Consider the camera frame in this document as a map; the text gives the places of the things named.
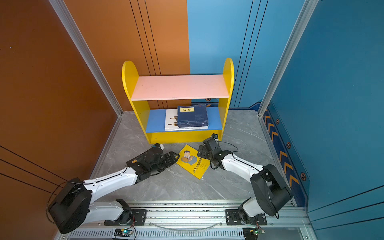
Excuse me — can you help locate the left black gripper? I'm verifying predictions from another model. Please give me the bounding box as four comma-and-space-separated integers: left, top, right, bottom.
150, 150, 181, 175

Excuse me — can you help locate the yellow book with cartoon man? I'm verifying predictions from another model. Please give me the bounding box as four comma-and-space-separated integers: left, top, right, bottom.
177, 145, 210, 180

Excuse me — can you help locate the dark blue book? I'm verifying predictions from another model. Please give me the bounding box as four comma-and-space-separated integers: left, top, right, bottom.
177, 105, 209, 124
176, 126, 209, 131
178, 122, 209, 128

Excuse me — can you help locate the white book with brown bars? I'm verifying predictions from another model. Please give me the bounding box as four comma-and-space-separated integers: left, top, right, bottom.
164, 108, 209, 132

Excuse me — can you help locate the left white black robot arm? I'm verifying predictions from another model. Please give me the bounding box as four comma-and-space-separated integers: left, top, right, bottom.
47, 144, 180, 234

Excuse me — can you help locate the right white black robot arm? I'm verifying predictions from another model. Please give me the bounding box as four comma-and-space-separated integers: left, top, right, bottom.
198, 136, 293, 224

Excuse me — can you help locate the yellow shelf with pink and blue boards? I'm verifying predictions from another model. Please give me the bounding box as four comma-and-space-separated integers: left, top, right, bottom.
122, 58, 235, 144

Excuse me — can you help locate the left green circuit board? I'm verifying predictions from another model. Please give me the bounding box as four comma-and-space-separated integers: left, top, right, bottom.
113, 228, 135, 240

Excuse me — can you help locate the green circuit board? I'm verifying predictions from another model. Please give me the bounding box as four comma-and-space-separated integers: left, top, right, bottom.
113, 228, 135, 240
243, 228, 265, 240

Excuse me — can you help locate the right green circuit board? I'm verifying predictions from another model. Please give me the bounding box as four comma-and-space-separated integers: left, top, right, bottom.
243, 228, 265, 240

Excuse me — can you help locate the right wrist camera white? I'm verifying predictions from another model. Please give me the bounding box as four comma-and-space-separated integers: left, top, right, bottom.
211, 134, 219, 141

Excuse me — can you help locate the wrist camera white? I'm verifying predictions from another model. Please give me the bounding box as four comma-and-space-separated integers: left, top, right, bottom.
152, 143, 164, 150
211, 134, 219, 141

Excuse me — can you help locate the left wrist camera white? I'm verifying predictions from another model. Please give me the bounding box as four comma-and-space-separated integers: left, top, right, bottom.
152, 143, 164, 150

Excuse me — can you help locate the aluminium rail frame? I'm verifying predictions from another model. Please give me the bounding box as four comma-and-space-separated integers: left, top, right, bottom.
56, 200, 316, 240

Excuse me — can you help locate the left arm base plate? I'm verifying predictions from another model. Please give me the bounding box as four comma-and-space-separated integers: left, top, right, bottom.
104, 209, 148, 227

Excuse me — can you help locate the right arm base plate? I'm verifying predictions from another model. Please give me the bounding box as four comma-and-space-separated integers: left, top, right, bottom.
225, 209, 268, 226

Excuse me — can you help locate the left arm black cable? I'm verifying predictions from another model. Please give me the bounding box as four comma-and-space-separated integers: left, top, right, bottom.
45, 179, 85, 224

